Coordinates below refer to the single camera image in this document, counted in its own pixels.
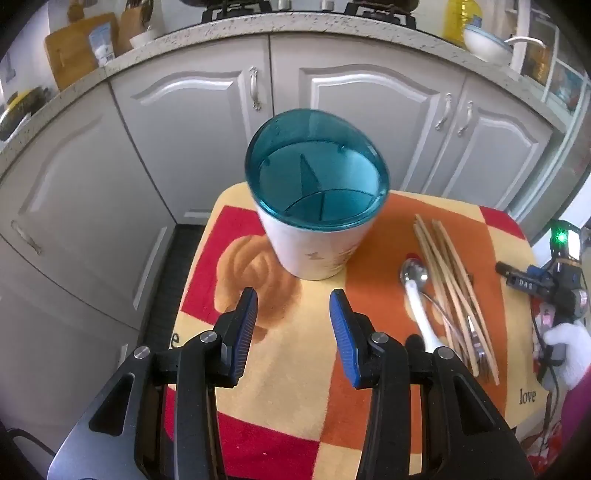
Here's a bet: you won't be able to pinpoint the white handled metal spoon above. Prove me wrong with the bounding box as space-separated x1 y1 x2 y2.
400 258 443 353

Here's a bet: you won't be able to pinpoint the light wooden chopstick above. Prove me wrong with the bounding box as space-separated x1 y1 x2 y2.
414 214 501 386
415 214 479 376
414 219 476 366

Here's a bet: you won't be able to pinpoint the right magenta sleeve forearm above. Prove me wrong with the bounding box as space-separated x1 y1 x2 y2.
561 368 591 444

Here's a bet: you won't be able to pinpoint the white kitchen cabinets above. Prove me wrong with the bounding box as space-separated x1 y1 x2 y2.
1 34 555 462

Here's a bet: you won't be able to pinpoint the right white gloved hand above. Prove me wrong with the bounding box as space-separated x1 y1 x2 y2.
534 320 590 391

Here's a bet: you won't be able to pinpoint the red orange yellow cloth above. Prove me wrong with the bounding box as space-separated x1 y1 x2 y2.
170 183 547 479

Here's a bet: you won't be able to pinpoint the floral utensil holder teal rim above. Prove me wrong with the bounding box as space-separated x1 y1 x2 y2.
245 109 390 281

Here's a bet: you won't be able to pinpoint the glass door display cabinet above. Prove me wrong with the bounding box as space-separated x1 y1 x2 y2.
503 0 590 133

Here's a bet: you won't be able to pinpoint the white bowl with ladle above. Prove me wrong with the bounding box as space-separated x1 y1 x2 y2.
463 24 547 66

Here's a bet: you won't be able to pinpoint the yellow oil bottle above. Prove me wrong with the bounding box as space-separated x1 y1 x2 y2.
443 0 483 48

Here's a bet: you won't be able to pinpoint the small white bowl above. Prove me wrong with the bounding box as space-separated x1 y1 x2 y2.
129 29 158 49

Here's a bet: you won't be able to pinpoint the yellow lidded black casserole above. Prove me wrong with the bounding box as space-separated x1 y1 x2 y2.
0 86 49 142

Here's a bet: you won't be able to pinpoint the black gas stove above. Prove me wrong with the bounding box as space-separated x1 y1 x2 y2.
197 0 419 29

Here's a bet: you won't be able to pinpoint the wooden cutting board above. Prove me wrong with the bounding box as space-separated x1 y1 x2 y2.
44 12 118 91

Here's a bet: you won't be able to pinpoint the white salt bag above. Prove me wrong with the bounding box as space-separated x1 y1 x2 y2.
88 22 115 66

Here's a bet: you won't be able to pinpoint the wooden knife block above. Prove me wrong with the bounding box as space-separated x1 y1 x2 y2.
116 3 145 55

